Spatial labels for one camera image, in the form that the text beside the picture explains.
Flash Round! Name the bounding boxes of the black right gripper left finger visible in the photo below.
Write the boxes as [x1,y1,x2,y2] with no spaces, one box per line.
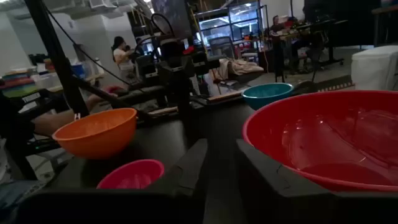
[146,138,209,198]

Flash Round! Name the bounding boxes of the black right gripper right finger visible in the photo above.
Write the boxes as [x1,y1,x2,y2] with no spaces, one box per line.
[235,138,334,200]

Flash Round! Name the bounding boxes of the small pink plastic bowl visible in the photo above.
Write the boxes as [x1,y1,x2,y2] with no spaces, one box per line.
[96,159,165,190]

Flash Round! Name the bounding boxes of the nested rainbow bowls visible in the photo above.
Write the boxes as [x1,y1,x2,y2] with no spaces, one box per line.
[241,89,398,193]

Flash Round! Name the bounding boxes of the teal blue plastic bowl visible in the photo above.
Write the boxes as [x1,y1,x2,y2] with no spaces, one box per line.
[241,82,294,111]

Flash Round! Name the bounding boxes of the orange plastic bowl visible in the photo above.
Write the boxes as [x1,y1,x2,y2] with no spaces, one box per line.
[52,107,138,161]

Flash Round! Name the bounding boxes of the person's forearm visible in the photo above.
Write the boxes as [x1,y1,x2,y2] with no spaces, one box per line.
[30,86,125,136]

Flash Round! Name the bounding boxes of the stack of coloured boxes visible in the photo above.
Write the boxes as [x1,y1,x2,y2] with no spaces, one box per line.
[0,70,40,99]

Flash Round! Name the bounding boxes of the beige blanket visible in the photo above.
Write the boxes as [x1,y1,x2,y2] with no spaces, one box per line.
[217,58,264,80]

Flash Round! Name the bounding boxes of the orange black hazard striped ramp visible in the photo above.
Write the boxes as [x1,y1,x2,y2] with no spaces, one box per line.
[315,74,355,93]

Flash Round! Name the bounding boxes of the grey office chair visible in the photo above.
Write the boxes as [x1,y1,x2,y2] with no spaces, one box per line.
[208,36,237,58]

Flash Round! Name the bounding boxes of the person standing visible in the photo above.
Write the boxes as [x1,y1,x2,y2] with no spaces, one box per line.
[111,35,137,85]

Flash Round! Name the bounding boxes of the blue container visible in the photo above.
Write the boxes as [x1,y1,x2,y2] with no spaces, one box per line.
[70,63,86,78]

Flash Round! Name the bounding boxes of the person seated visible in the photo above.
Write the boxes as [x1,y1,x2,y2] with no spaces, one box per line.
[269,14,285,35]

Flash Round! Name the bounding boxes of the glass fronted metal rack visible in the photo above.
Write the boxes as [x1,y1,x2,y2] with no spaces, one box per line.
[191,2,269,50]

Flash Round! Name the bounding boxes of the black desk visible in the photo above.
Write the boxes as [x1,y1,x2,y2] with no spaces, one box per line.
[270,18,346,83]

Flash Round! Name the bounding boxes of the white bin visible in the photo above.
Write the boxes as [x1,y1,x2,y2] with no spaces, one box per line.
[351,45,398,91]

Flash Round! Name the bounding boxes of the black Trossen labelled device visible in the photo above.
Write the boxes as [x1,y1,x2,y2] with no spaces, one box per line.
[9,88,70,121]

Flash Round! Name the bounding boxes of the thin black cable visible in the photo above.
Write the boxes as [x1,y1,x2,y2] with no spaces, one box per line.
[42,4,127,86]

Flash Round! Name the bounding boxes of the black aluminium table frame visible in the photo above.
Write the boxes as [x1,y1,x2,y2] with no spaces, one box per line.
[24,0,153,125]

